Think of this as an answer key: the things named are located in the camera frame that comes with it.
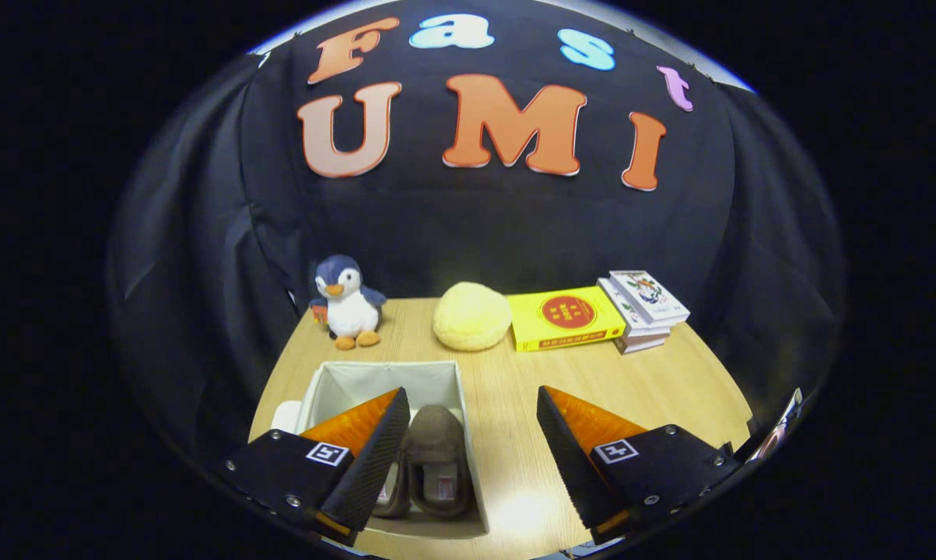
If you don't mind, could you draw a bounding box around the brown moccasin shoe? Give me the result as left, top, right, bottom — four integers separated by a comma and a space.
372, 447, 412, 520
404, 404, 474, 520

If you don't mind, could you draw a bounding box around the yellow book with red circle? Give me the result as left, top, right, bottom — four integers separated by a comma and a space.
507, 285, 628, 352

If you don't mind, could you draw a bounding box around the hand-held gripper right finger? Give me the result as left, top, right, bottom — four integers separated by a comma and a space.
536, 385, 737, 545

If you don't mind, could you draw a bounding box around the white book with floral cover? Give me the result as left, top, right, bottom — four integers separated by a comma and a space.
608, 269, 691, 326

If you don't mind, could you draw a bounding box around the brown fabric storage box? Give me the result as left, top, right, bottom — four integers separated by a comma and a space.
269, 360, 490, 539

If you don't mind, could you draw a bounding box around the pale pink paperback book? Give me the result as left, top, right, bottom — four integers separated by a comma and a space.
614, 333, 669, 355

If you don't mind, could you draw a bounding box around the yellow round plush bun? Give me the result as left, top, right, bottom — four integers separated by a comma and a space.
433, 282, 513, 352

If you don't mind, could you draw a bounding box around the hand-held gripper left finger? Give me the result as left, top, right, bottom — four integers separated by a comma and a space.
220, 387, 411, 547

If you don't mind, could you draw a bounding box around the penguin plush toy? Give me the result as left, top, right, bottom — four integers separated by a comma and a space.
309, 254, 387, 351

